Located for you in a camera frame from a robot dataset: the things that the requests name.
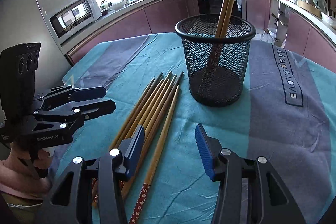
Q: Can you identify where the white microwave oven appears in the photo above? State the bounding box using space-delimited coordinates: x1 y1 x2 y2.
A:
45 0 102 45

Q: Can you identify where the wooden chopstick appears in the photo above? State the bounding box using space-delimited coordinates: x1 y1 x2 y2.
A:
109 73 163 150
121 72 184 198
92 71 173 208

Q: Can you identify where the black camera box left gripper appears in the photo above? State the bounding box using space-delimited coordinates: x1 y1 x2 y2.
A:
1 43 41 121

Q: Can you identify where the teal grey tablecloth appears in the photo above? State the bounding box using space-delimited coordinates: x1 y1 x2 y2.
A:
50 33 335 223

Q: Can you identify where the chopstick with floral end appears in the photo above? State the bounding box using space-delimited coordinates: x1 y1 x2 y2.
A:
129 84 179 223

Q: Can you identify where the left hand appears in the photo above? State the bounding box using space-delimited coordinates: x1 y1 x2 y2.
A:
1 142 51 200

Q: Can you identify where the oil bottle on floor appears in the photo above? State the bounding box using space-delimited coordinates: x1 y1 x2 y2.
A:
261 29 274 44

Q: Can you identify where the black mesh utensil cup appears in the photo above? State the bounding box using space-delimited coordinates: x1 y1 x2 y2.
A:
175 14 256 107

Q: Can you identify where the chopstick in cup right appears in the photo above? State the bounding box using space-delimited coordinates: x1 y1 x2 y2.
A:
211 0 234 80

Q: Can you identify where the black built-in oven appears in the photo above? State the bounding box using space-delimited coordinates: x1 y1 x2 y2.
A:
198 0 246 19

